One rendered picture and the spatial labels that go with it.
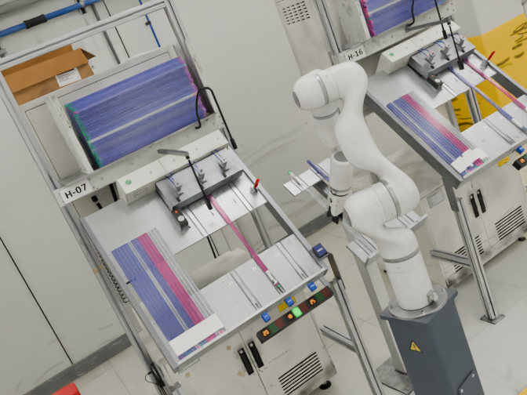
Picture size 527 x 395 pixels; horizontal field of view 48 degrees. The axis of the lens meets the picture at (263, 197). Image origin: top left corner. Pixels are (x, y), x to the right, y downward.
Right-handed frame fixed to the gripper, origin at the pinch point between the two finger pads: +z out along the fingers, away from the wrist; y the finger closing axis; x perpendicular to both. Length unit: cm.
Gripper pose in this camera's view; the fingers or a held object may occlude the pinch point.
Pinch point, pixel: (337, 217)
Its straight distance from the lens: 236.6
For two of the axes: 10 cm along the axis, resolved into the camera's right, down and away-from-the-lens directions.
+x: -6.5, -5.2, 5.6
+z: 0.3, 7.2, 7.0
